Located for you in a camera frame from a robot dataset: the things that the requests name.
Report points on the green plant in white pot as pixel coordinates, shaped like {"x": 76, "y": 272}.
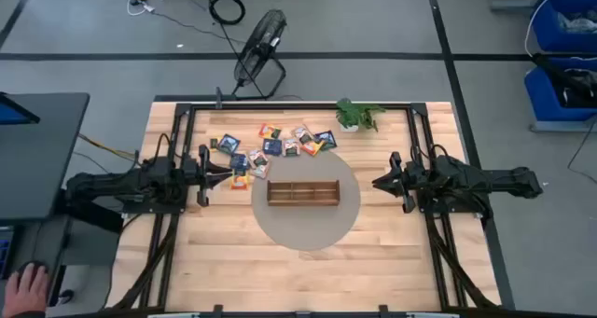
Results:
{"x": 356, "y": 113}

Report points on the brown vanilla tea bag packet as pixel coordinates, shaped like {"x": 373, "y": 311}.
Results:
{"x": 301, "y": 133}
{"x": 257, "y": 158}
{"x": 261, "y": 171}
{"x": 291, "y": 148}

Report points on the person's hand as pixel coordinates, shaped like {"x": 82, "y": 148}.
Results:
{"x": 25, "y": 294}

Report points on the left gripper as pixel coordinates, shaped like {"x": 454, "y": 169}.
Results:
{"x": 203, "y": 178}

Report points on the black floor fan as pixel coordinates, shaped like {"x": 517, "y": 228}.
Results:
{"x": 261, "y": 38}

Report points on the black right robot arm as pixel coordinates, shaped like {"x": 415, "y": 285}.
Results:
{"x": 466, "y": 178}

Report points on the desk monitor with blue screen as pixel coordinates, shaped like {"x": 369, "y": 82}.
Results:
{"x": 14, "y": 115}

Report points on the round grey placemat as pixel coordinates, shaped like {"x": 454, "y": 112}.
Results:
{"x": 303, "y": 229}

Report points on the blue tea bag packet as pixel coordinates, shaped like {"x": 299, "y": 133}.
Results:
{"x": 239, "y": 161}
{"x": 272, "y": 147}
{"x": 229, "y": 144}
{"x": 326, "y": 140}

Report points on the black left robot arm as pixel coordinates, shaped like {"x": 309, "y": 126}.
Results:
{"x": 116, "y": 185}

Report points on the black keyboard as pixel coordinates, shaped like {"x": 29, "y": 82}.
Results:
{"x": 4, "y": 257}

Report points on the wooden tea organizer box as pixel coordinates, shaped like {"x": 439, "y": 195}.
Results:
{"x": 280, "y": 201}

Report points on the blue plastic bin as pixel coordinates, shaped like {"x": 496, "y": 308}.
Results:
{"x": 543, "y": 99}
{"x": 545, "y": 33}

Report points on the black desk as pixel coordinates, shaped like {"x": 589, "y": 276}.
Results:
{"x": 46, "y": 169}

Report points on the black equipment piece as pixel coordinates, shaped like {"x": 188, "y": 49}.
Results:
{"x": 559, "y": 75}

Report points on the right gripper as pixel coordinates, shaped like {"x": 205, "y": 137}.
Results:
{"x": 409, "y": 183}

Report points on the grey desk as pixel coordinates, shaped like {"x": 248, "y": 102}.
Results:
{"x": 42, "y": 243}

